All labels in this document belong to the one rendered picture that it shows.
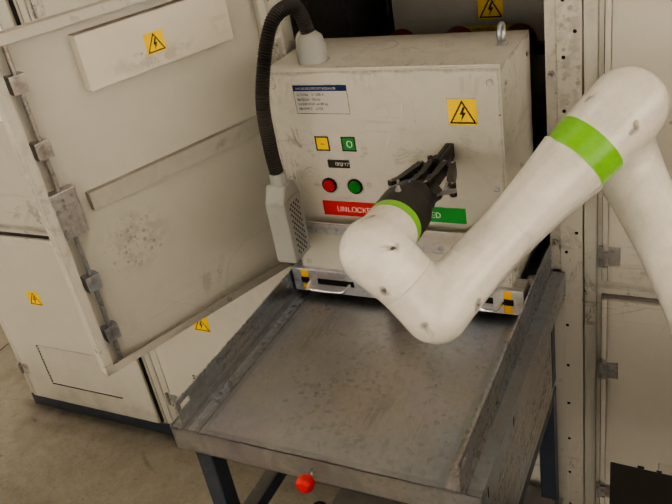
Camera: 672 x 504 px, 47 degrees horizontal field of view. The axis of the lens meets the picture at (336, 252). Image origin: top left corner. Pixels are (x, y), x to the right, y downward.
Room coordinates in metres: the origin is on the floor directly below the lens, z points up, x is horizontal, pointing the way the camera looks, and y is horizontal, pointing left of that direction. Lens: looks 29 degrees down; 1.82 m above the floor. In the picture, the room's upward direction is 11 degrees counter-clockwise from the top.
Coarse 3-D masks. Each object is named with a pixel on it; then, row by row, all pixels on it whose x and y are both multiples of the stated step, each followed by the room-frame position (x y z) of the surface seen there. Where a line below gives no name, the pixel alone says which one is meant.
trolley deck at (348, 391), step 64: (320, 320) 1.43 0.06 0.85; (384, 320) 1.39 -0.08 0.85; (512, 320) 1.30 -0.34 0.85; (256, 384) 1.25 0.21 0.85; (320, 384) 1.21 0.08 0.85; (384, 384) 1.17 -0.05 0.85; (448, 384) 1.14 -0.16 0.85; (512, 384) 1.11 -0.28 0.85; (192, 448) 1.15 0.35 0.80; (256, 448) 1.07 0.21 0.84; (320, 448) 1.03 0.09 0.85; (384, 448) 1.00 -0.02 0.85; (448, 448) 0.98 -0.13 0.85
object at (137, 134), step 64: (128, 0) 1.57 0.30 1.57; (192, 0) 1.65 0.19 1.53; (256, 0) 1.75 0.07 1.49; (0, 64) 1.42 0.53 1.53; (64, 64) 1.49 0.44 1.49; (128, 64) 1.54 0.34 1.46; (192, 64) 1.66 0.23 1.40; (256, 64) 1.76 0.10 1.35; (64, 128) 1.47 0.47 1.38; (128, 128) 1.55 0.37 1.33; (192, 128) 1.64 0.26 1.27; (256, 128) 1.72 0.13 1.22; (64, 192) 1.41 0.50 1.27; (128, 192) 1.50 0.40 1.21; (192, 192) 1.61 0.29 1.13; (256, 192) 1.71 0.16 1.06; (64, 256) 1.38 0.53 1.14; (128, 256) 1.49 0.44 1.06; (192, 256) 1.58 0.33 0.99; (256, 256) 1.69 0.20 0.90; (128, 320) 1.46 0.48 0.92; (192, 320) 1.52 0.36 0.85
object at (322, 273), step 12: (300, 264) 1.56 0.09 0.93; (300, 276) 1.54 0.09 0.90; (324, 276) 1.51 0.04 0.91; (336, 276) 1.50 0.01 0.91; (348, 276) 1.48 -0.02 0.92; (300, 288) 1.55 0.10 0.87; (324, 288) 1.51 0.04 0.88; (336, 288) 1.50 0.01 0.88; (360, 288) 1.47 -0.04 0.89; (504, 288) 1.31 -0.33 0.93; (516, 288) 1.30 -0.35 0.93; (528, 288) 1.32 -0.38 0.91; (492, 300) 1.32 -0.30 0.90; (504, 300) 1.30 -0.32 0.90; (516, 300) 1.29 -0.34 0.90; (516, 312) 1.29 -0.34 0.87
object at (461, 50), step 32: (480, 32) 1.54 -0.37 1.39; (512, 32) 1.50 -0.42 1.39; (288, 64) 1.57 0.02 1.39; (320, 64) 1.52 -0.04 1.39; (352, 64) 1.48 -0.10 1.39; (384, 64) 1.44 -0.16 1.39; (416, 64) 1.39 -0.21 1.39; (448, 64) 1.36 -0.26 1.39; (480, 64) 1.32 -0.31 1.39; (512, 64) 1.38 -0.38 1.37; (512, 96) 1.37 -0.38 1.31; (512, 128) 1.36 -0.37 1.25; (512, 160) 1.35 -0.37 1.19
